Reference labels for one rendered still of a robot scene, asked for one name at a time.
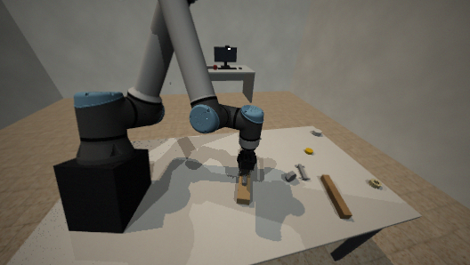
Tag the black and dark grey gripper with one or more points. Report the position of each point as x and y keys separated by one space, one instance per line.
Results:
x=249 y=160

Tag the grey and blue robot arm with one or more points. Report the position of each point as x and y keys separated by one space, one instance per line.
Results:
x=104 y=117

